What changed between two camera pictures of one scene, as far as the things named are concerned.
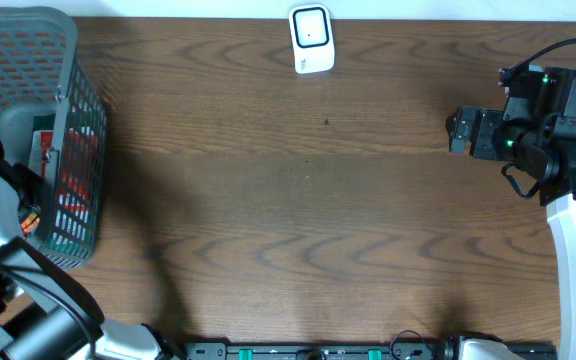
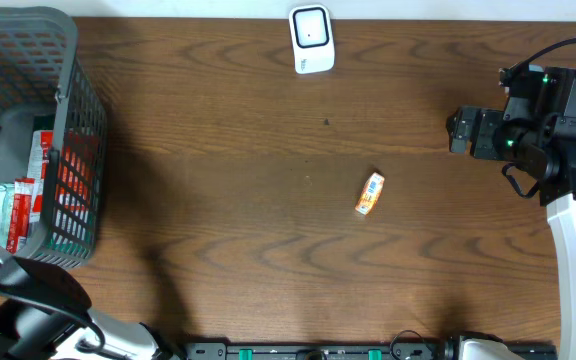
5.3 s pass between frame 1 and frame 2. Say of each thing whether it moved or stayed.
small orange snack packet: moved
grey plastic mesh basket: stayed
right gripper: stayed
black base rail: stayed
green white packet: stayed
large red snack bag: moved
